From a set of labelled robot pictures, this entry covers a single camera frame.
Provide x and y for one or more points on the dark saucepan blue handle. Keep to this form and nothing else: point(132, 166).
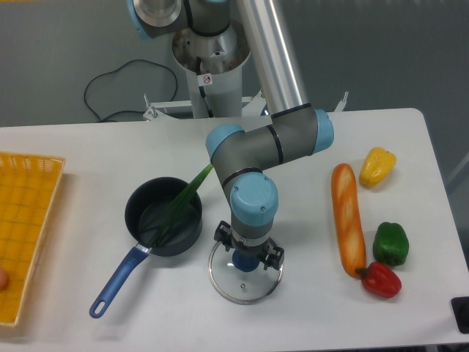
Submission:
point(160, 192)

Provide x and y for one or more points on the glass pot lid blue knob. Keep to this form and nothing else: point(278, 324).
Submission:
point(240, 279)

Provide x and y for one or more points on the green onion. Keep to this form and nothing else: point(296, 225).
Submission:
point(183, 194)

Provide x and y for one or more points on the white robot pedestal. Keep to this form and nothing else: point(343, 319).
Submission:
point(216, 80)

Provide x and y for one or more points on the white metal base frame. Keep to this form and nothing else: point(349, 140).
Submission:
point(251, 106)

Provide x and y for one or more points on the red bell pepper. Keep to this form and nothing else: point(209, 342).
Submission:
point(380, 280)

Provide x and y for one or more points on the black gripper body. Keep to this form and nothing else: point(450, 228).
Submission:
point(260, 251)

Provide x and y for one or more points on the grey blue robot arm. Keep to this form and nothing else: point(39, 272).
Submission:
point(240, 157)

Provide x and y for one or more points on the orange baguette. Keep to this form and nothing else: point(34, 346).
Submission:
point(347, 220)

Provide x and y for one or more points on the green bell pepper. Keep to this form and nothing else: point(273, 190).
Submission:
point(391, 245)

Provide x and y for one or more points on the yellow woven basket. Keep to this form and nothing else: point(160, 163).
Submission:
point(28, 187)

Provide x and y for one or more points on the black device at table edge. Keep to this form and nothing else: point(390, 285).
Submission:
point(460, 306)

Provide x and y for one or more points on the yellow bell pepper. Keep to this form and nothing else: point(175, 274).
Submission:
point(376, 167)

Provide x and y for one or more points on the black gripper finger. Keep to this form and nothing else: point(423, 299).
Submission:
point(223, 235)
point(271, 256)

